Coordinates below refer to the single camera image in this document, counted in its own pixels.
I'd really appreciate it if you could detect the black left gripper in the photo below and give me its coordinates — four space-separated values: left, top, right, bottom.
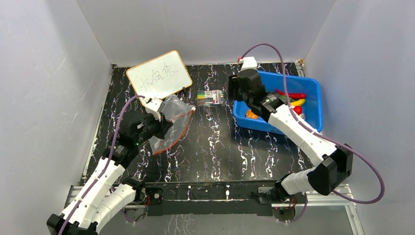
135 112 173 145

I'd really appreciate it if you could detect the clear zip top bag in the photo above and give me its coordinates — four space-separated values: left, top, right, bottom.
149 94 196 155

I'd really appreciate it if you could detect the red chili pepper toy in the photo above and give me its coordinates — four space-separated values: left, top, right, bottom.
275 89 306 99

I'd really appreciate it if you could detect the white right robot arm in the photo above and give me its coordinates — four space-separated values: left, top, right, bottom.
228 69 353 203

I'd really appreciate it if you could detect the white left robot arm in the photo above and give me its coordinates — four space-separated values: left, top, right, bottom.
46 114 173 235

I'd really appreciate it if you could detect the orange crinkled food toy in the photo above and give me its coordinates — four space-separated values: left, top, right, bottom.
245 109 259 119

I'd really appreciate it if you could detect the marker pen pack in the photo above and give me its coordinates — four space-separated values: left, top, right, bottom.
196 90 224 106

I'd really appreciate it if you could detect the yellow framed whiteboard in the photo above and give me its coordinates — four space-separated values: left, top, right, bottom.
126 50 193 105

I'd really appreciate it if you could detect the yellow banana toy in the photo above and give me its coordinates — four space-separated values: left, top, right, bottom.
291 99 306 106

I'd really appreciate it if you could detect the red strawberry toy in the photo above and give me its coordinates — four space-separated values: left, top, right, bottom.
293 106 303 115

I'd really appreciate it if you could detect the blue plastic bin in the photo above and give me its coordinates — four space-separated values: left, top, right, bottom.
232 70 324 136

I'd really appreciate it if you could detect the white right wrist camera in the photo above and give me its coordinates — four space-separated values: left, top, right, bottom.
238 56 257 71

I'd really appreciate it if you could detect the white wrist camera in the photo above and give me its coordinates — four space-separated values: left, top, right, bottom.
238 56 257 71
144 98 164 121

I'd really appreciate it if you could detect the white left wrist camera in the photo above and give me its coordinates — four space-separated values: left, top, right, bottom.
144 98 164 121

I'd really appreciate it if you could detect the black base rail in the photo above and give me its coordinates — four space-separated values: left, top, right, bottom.
68 180 356 218

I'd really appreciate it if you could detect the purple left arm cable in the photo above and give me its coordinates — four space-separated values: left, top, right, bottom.
56 94 146 235

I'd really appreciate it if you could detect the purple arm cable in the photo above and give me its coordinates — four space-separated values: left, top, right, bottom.
240 43 386 205
56 94 146 235

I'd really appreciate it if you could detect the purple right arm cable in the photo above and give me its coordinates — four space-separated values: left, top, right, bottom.
240 43 386 205

